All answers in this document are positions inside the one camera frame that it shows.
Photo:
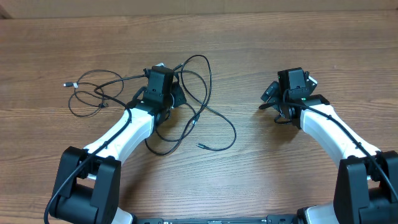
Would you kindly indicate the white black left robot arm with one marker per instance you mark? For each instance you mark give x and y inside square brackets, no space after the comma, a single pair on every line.
[87,184]

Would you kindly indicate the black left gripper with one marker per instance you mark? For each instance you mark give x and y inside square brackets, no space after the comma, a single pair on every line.
[178,94]

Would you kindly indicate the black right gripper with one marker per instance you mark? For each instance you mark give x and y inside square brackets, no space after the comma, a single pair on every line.
[269,93]

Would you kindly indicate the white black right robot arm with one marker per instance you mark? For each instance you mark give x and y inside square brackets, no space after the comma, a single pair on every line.
[366,185]

